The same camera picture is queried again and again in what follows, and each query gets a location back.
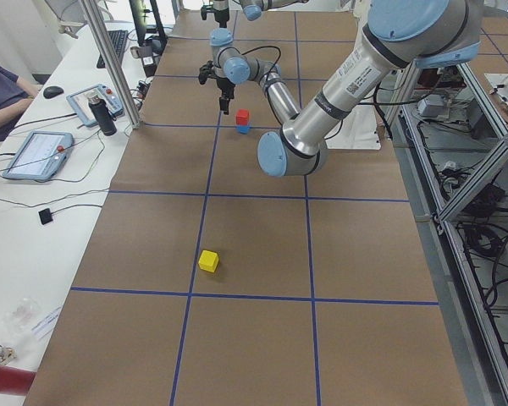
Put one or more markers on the red cylinder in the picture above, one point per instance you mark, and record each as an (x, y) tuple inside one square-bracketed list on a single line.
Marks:
[(14, 381)]

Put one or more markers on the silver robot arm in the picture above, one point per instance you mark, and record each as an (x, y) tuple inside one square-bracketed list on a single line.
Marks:
[(431, 34), (252, 9)]

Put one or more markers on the black water bottle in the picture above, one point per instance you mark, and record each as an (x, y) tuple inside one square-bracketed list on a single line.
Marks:
[(101, 113)]

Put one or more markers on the red wooden block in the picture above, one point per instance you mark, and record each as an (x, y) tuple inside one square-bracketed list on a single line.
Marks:
[(242, 117)]

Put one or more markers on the black computer mouse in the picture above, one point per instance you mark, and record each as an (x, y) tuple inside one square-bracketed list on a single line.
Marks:
[(52, 91)]

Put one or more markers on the aluminium frame post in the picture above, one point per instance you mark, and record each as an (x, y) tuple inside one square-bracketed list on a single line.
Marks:
[(100, 34)]

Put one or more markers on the black computer monitor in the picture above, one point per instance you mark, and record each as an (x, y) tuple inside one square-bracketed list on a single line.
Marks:
[(149, 28)]

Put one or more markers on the teach pendant tablet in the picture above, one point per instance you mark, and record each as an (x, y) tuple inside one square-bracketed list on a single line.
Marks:
[(40, 156), (81, 102)]

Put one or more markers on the black keyboard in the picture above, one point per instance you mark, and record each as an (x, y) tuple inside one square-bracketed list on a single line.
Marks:
[(119, 40)]

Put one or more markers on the small black square pad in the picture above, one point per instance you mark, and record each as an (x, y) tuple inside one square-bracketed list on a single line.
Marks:
[(45, 216)]

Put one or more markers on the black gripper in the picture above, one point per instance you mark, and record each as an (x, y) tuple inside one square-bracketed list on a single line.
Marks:
[(219, 10), (224, 84)]

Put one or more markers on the far teach pendant tablet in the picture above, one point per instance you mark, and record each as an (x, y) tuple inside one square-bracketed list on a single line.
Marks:
[(81, 102)]

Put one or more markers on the yellow wooden block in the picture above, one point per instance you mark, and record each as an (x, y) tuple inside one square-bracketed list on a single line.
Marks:
[(208, 261)]

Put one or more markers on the seated person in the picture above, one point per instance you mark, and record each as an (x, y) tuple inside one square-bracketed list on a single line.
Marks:
[(16, 95)]

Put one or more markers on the blue wooden block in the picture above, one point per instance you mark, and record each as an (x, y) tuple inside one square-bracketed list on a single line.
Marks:
[(243, 129)]

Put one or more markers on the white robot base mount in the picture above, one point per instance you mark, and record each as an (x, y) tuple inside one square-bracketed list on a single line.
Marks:
[(358, 131)]

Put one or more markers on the near teach pendant tablet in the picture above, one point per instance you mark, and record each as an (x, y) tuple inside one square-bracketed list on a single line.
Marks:
[(40, 156)]

